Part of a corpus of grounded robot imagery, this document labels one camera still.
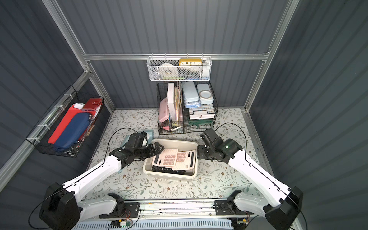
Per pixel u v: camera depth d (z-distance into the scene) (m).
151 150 0.72
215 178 0.85
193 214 0.73
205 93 0.99
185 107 0.93
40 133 0.61
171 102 0.89
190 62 0.87
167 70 0.84
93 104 0.79
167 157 0.85
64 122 0.72
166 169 0.83
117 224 0.71
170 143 0.85
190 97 0.91
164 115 1.00
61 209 0.40
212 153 0.53
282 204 0.38
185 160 0.82
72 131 0.69
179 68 0.89
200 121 0.99
